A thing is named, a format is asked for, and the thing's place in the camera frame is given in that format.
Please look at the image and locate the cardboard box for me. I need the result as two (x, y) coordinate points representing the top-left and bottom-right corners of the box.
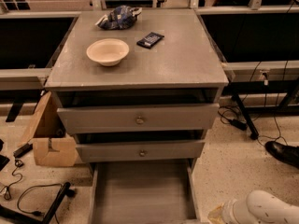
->
(18, 91), (79, 167)

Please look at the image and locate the black stand leg left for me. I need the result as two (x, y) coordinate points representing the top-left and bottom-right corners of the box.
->
(0, 182), (75, 224)

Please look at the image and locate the grey top drawer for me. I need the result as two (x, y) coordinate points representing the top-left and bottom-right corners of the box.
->
(57, 104), (219, 134)

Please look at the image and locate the grey middle drawer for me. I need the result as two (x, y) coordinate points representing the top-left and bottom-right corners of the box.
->
(76, 140), (205, 162)

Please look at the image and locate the grey drawer cabinet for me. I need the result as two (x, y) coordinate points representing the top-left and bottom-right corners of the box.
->
(44, 8), (230, 173)

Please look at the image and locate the black power adapter with cable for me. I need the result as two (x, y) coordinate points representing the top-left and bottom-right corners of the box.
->
(218, 105), (248, 131)

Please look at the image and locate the black shoe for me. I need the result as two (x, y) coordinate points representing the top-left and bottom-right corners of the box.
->
(264, 141), (299, 169)

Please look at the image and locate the white bowl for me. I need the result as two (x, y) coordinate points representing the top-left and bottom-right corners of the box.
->
(86, 38), (130, 66)

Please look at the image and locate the blue crumpled chip bag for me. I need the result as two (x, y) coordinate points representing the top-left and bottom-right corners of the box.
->
(95, 5), (142, 30)

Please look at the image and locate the black cable on floor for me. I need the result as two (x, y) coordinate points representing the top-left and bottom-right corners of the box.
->
(0, 158), (25, 202)

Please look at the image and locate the grey bottom drawer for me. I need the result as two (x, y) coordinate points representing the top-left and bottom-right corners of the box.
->
(88, 160), (207, 224)

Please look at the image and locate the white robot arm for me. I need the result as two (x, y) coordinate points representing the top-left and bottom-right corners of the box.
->
(207, 190), (299, 224)

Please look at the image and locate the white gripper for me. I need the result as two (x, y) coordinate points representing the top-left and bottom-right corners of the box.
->
(207, 200), (238, 224)

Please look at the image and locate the black table leg right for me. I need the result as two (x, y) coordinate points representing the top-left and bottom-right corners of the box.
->
(232, 93), (259, 140)

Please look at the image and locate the grey drawer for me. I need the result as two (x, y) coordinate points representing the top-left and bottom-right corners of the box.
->
(88, 160), (207, 224)
(57, 104), (219, 134)
(76, 140), (205, 162)

